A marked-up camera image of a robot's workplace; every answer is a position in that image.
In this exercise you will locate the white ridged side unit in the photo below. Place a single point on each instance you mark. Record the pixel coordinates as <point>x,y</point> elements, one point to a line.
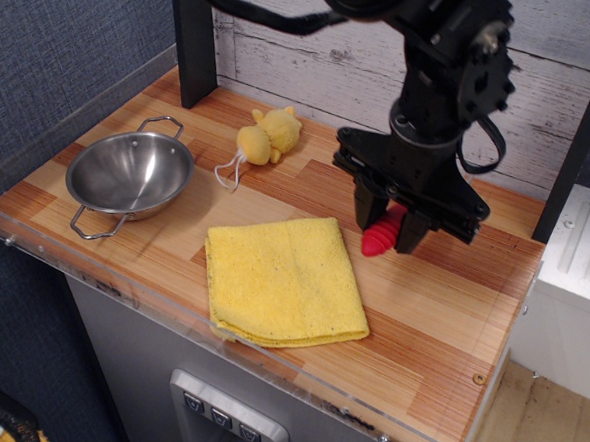
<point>552,335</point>

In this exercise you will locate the black left frame post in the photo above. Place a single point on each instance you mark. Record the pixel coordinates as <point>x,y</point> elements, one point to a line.
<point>195,50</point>

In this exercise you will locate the folded yellow cloth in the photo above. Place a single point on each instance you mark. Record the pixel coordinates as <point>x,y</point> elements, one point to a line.
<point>285,284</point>

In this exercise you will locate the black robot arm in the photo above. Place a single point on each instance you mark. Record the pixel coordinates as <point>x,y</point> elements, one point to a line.
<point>458,66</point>

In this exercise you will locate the black yellow object bottom left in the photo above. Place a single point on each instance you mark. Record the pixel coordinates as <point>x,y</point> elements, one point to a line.
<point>2,418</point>

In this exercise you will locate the grey toy dispenser panel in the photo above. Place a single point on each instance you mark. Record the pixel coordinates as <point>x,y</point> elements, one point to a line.
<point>207,414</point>

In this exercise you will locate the black frame post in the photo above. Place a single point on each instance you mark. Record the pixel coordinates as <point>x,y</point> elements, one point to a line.
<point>565,181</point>
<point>195,50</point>

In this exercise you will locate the stainless steel two-handled bowl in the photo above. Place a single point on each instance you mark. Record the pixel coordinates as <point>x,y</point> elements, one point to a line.
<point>130,176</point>

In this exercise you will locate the black right frame post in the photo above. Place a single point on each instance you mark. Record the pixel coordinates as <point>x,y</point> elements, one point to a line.
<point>565,181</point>

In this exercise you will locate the yellow plush toy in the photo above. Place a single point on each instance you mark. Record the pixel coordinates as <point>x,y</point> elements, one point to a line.
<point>273,134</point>

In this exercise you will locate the red handled metal fork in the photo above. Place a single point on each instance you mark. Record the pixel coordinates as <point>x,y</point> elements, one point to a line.
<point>382,235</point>

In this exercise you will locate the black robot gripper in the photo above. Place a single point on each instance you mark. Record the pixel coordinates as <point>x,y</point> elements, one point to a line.
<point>420,172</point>

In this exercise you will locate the clear acrylic table guard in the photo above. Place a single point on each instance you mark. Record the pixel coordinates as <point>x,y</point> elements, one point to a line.
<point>439,317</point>

